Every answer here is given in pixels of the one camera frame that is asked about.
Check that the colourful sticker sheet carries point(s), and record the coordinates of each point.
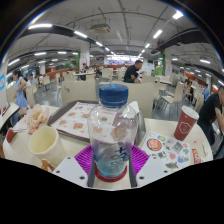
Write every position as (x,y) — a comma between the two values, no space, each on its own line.
(166,150)

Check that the ceiling lights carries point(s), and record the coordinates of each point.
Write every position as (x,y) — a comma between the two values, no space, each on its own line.
(40,25)

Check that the beige chairs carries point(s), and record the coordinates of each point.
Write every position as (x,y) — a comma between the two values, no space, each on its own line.
(106,74)

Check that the brown fried snack piece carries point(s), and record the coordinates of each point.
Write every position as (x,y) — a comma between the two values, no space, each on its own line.
(47,165)

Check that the person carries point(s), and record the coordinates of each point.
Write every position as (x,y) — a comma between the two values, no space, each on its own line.
(20,93)
(205,91)
(131,74)
(190,89)
(209,111)

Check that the beige chair with hole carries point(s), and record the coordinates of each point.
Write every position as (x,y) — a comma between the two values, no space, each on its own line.
(146,96)
(78,91)

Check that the red flat snack packet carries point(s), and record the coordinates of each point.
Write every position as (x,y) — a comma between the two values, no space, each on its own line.
(196,156)

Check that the clear blue-capped water bottle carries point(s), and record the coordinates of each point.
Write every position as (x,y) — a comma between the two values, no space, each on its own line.
(111,133)

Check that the cream paper cup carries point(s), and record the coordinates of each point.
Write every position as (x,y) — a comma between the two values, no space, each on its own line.
(46,145)

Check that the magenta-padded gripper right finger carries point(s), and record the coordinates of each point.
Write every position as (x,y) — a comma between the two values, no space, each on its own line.
(155,168)

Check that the red paper cup with lid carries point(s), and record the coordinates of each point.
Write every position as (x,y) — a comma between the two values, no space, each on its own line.
(185,125)

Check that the white crumpled napkin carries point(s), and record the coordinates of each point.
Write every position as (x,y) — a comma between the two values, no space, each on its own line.
(134,107)

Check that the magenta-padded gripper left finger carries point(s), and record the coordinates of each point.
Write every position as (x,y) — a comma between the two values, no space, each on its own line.
(68,170)

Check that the printed paper menu placemat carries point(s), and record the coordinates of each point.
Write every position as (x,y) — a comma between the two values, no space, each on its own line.
(75,120)

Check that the ceiling air conditioner unit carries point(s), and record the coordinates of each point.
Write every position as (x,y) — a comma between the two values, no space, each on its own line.
(100,28)

